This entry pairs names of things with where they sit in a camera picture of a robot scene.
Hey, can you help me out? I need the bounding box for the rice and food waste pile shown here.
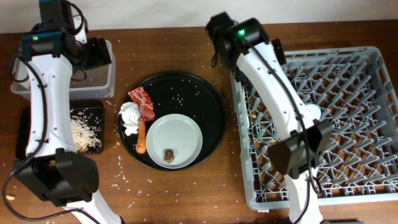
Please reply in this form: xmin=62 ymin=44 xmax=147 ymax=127
xmin=70 ymin=116 xmax=102 ymax=154

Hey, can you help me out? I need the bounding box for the light blue plastic cup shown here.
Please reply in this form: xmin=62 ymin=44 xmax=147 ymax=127
xmin=307 ymin=104 xmax=322 ymax=120

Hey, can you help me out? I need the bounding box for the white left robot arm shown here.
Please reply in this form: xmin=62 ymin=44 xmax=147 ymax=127
xmin=11 ymin=1 xmax=123 ymax=224

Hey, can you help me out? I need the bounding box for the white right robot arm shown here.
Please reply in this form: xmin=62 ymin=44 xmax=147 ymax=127
xmin=205 ymin=12 xmax=333 ymax=223

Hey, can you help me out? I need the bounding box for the grey dishwasher rack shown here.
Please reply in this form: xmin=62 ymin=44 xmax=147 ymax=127
xmin=231 ymin=47 xmax=397 ymax=212

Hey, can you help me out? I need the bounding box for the clear plastic bin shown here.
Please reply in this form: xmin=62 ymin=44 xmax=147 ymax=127
xmin=10 ymin=40 xmax=116 ymax=100

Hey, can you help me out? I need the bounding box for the red snack wrapper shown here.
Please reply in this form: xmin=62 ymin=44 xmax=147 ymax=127
xmin=128 ymin=86 xmax=155 ymax=122

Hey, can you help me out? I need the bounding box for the black rectangular tray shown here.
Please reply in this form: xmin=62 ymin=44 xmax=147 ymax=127
xmin=16 ymin=100 xmax=106 ymax=160

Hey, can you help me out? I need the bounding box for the crumpled white tissue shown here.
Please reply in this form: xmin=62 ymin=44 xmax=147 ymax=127
xmin=119 ymin=102 xmax=141 ymax=136

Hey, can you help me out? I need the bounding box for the round black tray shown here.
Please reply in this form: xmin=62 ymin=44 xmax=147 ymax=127
xmin=134 ymin=71 xmax=226 ymax=168

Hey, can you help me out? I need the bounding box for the orange carrot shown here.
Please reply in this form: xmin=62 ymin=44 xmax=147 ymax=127
xmin=136 ymin=117 xmax=146 ymax=154

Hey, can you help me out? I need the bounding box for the grey round plate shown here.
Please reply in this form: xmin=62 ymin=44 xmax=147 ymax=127
xmin=146 ymin=114 xmax=203 ymax=169

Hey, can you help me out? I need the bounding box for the brown food scrap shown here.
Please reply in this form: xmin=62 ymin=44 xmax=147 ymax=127
xmin=164 ymin=149 xmax=175 ymax=164

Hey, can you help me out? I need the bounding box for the peanut on table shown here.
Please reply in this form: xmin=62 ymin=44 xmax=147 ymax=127
xmin=6 ymin=195 xmax=15 ymax=200

